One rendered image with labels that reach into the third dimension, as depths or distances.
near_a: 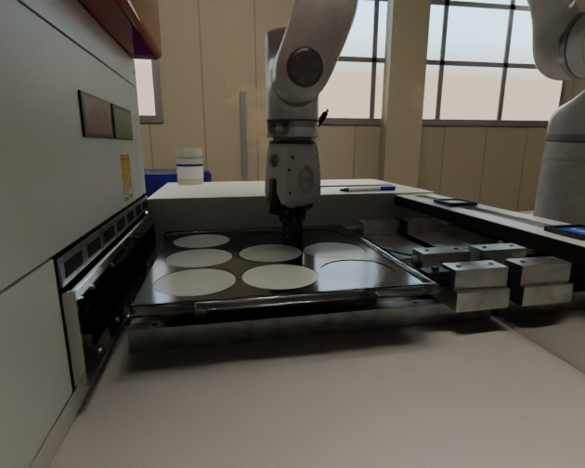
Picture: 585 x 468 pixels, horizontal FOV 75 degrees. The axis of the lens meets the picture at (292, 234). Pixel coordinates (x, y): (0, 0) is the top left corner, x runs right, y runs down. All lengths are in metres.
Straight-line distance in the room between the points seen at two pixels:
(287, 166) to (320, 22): 0.20
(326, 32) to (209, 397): 0.45
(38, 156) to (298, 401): 0.32
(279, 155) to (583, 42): 0.61
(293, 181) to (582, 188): 0.59
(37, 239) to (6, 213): 0.05
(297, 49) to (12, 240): 0.38
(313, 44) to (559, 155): 0.59
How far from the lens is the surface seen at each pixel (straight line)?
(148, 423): 0.41
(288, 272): 0.52
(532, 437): 0.43
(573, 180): 0.94
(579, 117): 0.93
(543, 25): 0.94
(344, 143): 3.23
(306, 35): 0.54
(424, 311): 0.58
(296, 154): 0.60
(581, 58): 0.95
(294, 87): 0.53
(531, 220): 0.66
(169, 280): 0.51
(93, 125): 0.51
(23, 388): 0.34
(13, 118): 0.34
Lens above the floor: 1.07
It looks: 13 degrees down
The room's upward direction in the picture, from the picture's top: straight up
